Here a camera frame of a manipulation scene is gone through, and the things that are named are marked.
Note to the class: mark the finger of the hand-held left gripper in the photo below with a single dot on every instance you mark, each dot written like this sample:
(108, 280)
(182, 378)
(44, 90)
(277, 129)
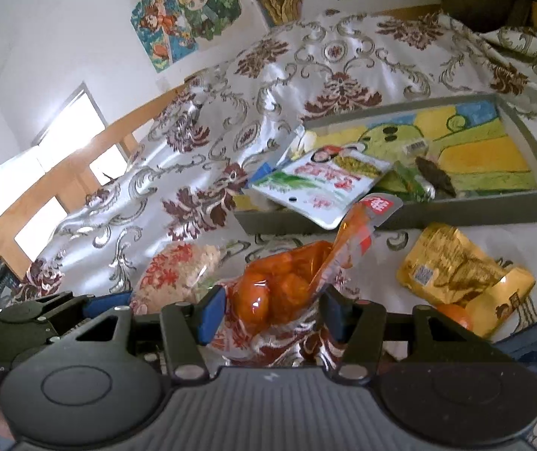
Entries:
(109, 303)

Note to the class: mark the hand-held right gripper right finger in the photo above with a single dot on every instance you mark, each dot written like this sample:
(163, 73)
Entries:
(336, 319)

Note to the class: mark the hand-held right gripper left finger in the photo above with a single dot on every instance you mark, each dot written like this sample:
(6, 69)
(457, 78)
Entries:
(212, 314)

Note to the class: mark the clear flower-print cracker packet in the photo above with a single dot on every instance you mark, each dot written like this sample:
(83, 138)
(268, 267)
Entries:
(174, 272)

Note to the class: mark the orange snack bag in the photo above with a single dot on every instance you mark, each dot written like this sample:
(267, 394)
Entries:
(268, 286)

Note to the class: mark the tangerine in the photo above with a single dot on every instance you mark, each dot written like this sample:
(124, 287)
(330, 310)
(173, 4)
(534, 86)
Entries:
(456, 317)

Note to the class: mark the golden snack packet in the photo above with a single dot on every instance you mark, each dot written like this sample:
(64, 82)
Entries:
(447, 268)

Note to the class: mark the white snack packet red label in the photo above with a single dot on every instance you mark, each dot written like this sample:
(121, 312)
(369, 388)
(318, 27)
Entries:
(325, 183)

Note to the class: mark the grey tray with painted picture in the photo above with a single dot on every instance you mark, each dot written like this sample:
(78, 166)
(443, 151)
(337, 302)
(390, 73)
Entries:
(461, 213)

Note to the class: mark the green packet dark dried snack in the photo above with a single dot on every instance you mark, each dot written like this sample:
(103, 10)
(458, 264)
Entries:
(430, 176)

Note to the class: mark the window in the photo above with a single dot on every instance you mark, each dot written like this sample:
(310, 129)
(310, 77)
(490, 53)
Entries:
(62, 150)

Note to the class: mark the floral printed blanket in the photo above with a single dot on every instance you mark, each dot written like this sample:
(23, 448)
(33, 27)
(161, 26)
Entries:
(296, 80)

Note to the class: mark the orange-haired girl poster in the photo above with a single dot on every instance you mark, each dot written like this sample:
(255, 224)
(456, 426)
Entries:
(165, 33)

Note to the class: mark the blond child poster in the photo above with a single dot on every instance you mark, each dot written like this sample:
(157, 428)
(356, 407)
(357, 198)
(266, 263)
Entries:
(207, 4)

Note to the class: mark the wooden bed side rail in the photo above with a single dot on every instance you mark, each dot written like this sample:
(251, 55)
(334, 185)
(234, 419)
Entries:
(118, 127)

